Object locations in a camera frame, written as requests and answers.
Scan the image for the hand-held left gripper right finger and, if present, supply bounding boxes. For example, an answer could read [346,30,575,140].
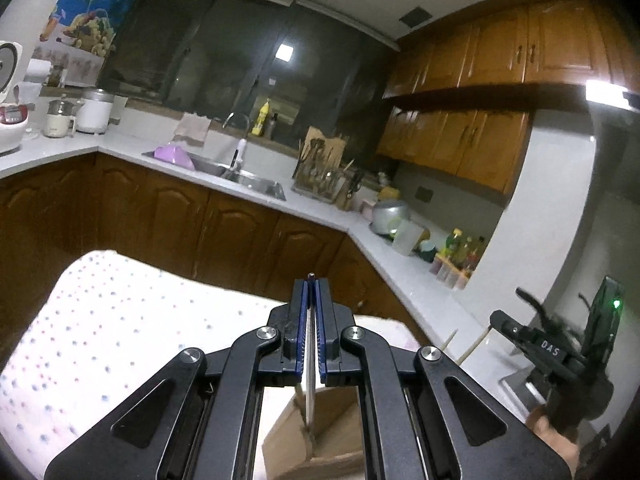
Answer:
[314,278,571,480]

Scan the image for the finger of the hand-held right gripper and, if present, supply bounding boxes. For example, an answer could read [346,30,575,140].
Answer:
[489,310,536,346]

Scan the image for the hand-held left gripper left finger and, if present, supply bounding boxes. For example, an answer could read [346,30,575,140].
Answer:
[44,278,313,480]

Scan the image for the wooden chopstick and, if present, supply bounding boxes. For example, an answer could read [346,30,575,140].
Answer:
[456,326,489,365]

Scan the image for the wooden utensil holder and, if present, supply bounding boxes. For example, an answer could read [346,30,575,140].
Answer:
[261,382,367,480]

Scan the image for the person's right hand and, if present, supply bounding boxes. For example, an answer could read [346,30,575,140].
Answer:
[525,404,581,471]

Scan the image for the stainless gas stove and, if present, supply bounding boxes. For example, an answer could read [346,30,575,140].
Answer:
[499,367,547,413]

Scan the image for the row of spice containers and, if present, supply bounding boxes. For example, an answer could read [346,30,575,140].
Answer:
[432,254,472,292]

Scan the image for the dark sauce bottle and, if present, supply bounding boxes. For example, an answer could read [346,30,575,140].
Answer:
[463,235,487,272]

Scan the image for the translucent plastic container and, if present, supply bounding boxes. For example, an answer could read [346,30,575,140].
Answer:
[391,220,427,258]

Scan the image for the grey metal pot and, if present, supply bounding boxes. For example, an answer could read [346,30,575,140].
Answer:
[369,199,413,237]

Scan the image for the wooden knife block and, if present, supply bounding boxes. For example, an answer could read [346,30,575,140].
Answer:
[335,169,367,212]

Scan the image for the countertop utensil rack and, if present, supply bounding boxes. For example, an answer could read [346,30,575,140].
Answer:
[291,154,352,207]

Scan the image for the stainless steel sink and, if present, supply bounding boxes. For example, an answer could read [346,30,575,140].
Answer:
[142,149,288,203]

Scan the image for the floral tablecloth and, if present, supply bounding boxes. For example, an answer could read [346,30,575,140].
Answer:
[0,250,422,480]

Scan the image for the wooden lower cabinets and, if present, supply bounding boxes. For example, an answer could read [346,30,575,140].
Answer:
[0,152,426,353]

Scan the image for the wooden cabinets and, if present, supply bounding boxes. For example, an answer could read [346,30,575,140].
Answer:
[374,0,618,197]
[0,152,426,353]

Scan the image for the wooden cutting board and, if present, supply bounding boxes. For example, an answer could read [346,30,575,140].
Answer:
[298,125,349,173]

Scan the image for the chrome kitchen faucet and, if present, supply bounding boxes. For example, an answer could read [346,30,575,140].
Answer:
[222,112,252,178]

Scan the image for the yellow squeeze bottle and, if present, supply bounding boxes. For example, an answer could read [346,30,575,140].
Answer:
[251,99,272,137]

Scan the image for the purple plastic basin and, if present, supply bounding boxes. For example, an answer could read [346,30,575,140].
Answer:
[153,144,197,171]

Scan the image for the beige dish towel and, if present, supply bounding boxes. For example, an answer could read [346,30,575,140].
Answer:
[173,112,212,149]

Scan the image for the wooden upper cabinets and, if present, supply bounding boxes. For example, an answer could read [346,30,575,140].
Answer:
[374,0,618,197]

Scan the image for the range hood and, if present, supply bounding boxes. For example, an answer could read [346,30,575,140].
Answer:
[584,79,640,110]

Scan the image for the dark kitchen window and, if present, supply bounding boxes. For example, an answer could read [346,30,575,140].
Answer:
[96,0,398,173]

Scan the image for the white round rice cooker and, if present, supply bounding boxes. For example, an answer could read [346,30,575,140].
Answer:
[75,88,117,136]

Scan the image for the small white electric pot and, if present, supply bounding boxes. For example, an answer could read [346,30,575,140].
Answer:
[45,96,79,139]

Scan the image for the ceiling vent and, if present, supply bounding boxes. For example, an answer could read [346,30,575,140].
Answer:
[398,7,433,26]

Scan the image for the white paper towel roll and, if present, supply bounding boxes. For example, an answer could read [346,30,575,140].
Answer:
[25,57,54,86]

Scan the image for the tropical fruit wall poster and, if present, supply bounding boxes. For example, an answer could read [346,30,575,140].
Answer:
[34,0,152,87]

